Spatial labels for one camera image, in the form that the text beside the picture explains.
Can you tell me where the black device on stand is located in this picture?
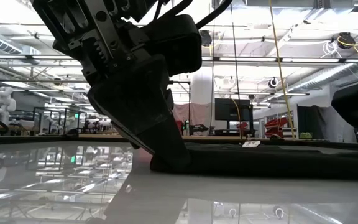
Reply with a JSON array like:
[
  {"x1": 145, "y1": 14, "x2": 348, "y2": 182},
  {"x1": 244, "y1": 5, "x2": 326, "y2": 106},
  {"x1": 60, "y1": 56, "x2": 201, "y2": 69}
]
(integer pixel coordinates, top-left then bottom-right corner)
[{"x1": 181, "y1": 119, "x2": 209, "y2": 135}]

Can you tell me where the dark curtain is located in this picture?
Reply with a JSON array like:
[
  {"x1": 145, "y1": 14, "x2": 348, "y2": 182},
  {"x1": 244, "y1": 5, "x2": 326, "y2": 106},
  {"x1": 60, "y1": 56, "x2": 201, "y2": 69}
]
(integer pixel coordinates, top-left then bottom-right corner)
[{"x1": 296, "y1": 105, "x2": 324, "y2": 141}]

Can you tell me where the pink cloth sheet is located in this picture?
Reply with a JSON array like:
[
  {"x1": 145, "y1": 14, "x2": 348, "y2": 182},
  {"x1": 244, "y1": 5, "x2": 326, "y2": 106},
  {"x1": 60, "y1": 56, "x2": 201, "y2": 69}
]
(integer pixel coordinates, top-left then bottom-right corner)
[{"x1": 172, "y1": 102, "x2": 213, "y2": 127}]

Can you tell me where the black cage frame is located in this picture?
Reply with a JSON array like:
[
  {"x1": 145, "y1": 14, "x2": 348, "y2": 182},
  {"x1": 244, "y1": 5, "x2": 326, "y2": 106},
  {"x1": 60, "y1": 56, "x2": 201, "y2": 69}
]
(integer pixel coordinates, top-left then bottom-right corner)
[{"x1": 32, "y1": 106, "x2": 88, "y2": 134}]

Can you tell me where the black cable with coil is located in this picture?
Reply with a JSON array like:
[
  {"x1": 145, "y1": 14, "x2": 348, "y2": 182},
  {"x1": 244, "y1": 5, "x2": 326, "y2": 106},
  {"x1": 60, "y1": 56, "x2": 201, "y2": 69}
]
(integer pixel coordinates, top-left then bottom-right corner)
[{"x1": 229, "y1": 0, "x2": 241, "y2": 100}]

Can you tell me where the white square pillar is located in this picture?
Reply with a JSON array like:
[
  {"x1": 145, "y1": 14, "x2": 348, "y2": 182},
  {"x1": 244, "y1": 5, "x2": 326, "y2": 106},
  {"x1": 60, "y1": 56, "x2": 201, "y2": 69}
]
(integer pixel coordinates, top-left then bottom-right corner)
[{"x1": 191, "y1": 66, "x2": 214, "y2": 105}]

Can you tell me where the black towel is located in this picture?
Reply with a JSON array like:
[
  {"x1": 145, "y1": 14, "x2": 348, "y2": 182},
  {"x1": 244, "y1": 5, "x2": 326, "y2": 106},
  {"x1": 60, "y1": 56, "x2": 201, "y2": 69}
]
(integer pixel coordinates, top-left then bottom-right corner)
[{"x1": 150, "y1": 141, "x2": 358, "y2": 180}]

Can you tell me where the black monitor on stand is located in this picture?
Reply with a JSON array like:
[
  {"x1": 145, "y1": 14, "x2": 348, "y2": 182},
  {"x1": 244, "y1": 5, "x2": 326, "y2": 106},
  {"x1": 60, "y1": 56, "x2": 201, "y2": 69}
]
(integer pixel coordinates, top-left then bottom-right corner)
[{"x1": 214, "y1": 98, "x2": 254, "y2": 137}]

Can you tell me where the black table frame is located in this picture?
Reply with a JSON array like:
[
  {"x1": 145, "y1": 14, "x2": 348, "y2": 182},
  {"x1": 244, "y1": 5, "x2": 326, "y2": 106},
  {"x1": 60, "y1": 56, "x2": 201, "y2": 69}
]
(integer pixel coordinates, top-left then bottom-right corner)
[{"x1": 0, "y1": 134, "x2": 358, "y2": 152}]

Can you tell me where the thin black cable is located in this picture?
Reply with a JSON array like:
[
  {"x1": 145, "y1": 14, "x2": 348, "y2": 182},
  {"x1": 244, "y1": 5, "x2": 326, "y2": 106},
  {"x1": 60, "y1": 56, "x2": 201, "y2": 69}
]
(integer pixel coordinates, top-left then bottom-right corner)
[{"x1": 211, "y1": 30, "x2": 216, "y2": 134}]

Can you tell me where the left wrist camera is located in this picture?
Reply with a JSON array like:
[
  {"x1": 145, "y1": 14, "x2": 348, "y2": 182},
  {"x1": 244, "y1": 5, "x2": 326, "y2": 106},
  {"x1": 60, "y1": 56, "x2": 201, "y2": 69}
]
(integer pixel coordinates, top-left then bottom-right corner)
[{"x1": 141, "y1": 14, "x2": 203, "y2": 77}]

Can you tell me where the long yellow cable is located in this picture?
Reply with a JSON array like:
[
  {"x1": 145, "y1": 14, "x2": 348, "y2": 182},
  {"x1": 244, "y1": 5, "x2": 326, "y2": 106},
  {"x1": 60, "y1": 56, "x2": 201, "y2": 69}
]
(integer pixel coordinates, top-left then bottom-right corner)
[{"x1": 268, "y1": 0, "x2": 296, "y2": 141}]

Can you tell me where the red folded cart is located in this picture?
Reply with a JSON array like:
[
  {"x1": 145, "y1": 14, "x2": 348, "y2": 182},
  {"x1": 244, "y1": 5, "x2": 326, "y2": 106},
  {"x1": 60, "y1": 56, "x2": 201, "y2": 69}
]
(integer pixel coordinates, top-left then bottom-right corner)
[{"x1": 264, "y1": 117, "x2": 289, "y2": 138}]

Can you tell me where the short curved yellow cable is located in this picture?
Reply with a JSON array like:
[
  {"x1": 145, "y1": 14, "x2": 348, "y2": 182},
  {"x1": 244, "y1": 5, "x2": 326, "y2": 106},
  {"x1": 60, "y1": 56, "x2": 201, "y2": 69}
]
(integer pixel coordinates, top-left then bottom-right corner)
[{"x1": 231, "y1": 98, "x2": 242, "y2": 139}]

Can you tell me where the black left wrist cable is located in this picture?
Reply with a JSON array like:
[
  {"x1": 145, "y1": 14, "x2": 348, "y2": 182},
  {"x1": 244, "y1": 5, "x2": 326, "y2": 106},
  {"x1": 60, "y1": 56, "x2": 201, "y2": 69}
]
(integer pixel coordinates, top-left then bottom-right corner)
[{"x1": 154, "y1": 0, "x2": 233, "y2": 30}]

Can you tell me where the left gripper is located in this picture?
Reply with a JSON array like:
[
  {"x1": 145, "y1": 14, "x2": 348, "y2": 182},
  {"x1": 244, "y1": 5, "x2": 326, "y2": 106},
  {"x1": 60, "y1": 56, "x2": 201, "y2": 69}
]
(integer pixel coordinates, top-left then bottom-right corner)
[{"x1": 31, "y1": 0, "x2": 192, "y2": 171}]

